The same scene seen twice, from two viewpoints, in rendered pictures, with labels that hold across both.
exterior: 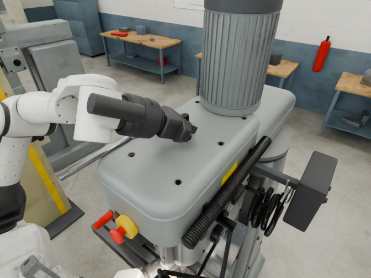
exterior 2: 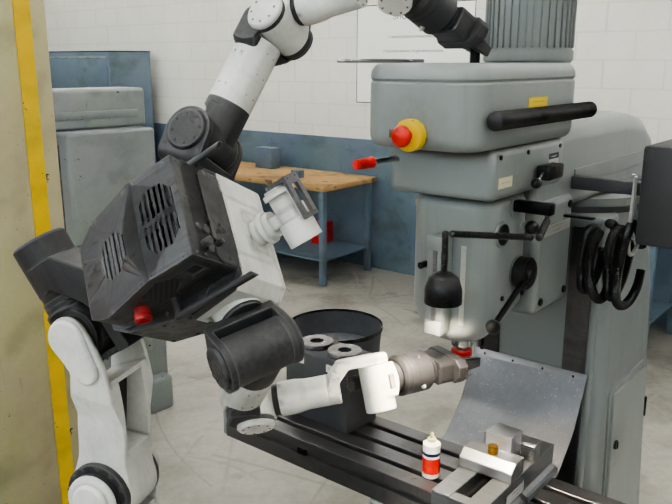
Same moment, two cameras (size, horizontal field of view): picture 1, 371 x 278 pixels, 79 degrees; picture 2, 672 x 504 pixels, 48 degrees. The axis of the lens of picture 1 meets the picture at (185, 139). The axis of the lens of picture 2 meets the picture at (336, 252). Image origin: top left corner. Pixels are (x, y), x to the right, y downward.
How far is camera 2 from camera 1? 1.19 m
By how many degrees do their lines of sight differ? 23
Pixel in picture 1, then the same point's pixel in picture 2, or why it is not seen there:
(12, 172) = (252, 93)
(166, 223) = (471, 88)
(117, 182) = (408, 66)
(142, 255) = (353, 444)
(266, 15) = not seen: outside the picture
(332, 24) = not seen: outside the picture
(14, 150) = (265, 61)
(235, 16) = not seen: outside the picture
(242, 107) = (547, 48)
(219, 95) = (514, 31)
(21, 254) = (246, 204)
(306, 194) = (658, 163)
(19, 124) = (289, 18)
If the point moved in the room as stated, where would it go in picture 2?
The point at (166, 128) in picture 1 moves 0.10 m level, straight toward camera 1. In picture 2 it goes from (461, 18) to (474, 15)
